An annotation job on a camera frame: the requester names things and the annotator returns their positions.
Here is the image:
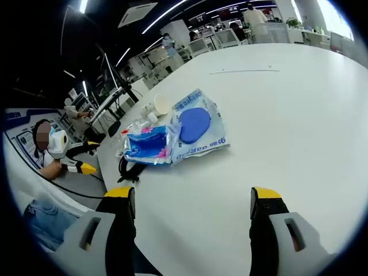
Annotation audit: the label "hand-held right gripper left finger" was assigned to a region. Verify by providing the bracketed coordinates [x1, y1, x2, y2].
[54, 186, 137, 276]

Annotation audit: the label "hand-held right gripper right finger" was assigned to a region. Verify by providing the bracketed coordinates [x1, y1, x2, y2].
[248, 186, 339, 276]

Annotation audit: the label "clear plastic bottle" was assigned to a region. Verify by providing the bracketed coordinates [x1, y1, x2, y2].
[116, 112, 158, 158]

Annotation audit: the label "blue pink tissue packet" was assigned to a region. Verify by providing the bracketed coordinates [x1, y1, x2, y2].
[123, 123, 182, 167]

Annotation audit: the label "white leaf-print paper cup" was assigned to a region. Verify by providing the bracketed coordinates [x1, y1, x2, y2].
[154, 94, 171, 117]

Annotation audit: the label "blue puff plastic packet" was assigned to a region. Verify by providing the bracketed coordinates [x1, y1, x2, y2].
[171, 89, 231, 168]

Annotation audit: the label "person's left hand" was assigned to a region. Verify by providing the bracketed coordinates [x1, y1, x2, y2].
[39, 160, 63, 181]

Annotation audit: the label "blue white display board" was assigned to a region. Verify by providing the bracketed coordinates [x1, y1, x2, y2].
[5, 109, 67, 171]

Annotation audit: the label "person's white jacket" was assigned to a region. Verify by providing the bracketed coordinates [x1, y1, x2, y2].
[2, 132, 97, 220]

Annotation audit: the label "person's blue jeans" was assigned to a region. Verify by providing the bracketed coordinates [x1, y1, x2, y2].
[22, 198, 79, 251]

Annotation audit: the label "black tripod stand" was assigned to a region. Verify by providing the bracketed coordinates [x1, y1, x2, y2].
[97, 43, 141, 137]

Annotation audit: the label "white table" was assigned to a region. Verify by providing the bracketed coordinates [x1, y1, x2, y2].
[96, 42, 368, 276]

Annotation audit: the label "ceiling air vent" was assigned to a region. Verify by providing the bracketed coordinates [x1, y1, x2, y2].
[117, 2, 159, 28]

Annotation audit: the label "white mesh office chair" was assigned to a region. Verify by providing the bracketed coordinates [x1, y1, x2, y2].
[189, 39, 214, 58]
[215, 28, 242, 49]

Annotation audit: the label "green potted plant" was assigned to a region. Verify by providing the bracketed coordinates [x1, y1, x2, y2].
[286, 17, 303, 30]

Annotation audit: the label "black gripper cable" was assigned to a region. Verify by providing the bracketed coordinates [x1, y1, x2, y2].
[28, 165, 105, 200]

